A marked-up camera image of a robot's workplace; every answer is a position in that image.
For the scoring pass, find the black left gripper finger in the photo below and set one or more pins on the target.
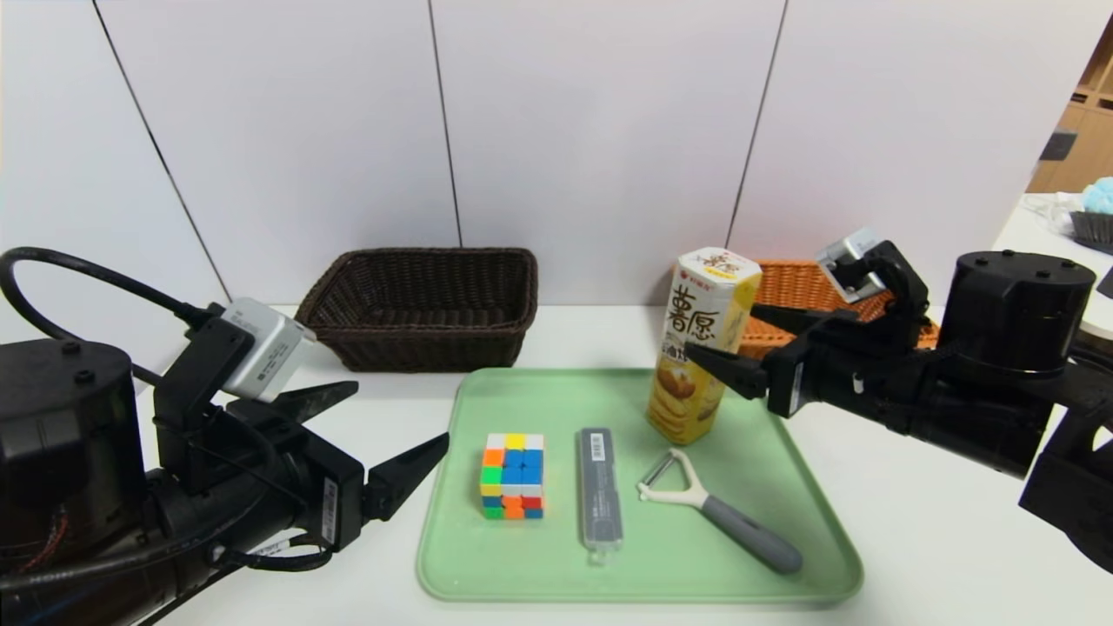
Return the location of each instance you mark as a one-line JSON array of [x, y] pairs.
[[317, 402], [396, 482]]

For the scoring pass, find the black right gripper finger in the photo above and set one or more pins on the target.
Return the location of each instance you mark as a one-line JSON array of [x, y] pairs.
[[800, 322], [735, 374]]

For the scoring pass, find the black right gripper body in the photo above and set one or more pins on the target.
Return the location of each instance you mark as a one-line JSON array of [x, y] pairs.
[[795, 385]]

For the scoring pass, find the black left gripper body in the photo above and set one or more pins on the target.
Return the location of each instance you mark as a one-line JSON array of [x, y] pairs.
[[334, 501]]

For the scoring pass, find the yellow potato chip box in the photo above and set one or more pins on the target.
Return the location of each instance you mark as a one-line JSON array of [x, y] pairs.
[[696, 304]]

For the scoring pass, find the multicoloured puzzle cube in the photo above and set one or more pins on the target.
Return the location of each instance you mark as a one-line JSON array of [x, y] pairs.
[[513, 474]]

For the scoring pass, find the grey slim barcode case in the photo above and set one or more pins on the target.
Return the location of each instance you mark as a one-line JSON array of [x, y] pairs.
[[600, 496]]

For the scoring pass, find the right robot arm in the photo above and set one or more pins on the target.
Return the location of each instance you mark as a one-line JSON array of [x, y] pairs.
[[1017, 304]]

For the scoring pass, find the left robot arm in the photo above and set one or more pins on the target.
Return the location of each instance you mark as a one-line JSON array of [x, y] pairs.
[[69, 435]]

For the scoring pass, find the orange wicker basket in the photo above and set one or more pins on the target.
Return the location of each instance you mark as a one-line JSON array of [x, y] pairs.
[[796, 283]]

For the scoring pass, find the dark brown wicker basket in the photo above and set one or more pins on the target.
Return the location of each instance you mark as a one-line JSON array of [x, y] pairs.
[[417, 348]]

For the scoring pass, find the small dark background basket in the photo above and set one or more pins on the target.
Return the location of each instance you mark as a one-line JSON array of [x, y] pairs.
[[1094, 233]]

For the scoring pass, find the light green plastic tray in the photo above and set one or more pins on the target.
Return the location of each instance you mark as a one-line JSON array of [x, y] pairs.
[[539, 400]]

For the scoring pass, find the white background table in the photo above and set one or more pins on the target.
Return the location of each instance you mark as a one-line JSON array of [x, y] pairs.
[[1009, 239]]

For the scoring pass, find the white crumpled cloth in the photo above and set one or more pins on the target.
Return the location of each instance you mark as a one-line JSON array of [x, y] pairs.
[[1054, 213]]

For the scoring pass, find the flat black object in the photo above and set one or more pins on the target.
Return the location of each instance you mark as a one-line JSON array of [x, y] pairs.
[[1106, 283]]

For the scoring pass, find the light blue fluffy object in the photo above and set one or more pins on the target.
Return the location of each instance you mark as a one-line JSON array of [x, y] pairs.
[[1100, 196]]

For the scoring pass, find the wooden shelf unit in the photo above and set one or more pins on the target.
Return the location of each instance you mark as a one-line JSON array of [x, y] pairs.
[[1087, 148]]

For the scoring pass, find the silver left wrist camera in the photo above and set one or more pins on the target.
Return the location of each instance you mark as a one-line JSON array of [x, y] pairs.
[[269, 348]]

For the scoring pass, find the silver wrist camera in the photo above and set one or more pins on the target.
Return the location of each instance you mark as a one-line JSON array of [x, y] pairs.
[[848, 261], [269, 348]]

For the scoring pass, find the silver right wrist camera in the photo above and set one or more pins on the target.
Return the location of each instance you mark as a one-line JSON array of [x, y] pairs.
[[848, 261]]

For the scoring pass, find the dark grey wall box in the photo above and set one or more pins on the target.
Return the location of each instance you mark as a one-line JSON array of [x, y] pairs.
[[1056, 146]]

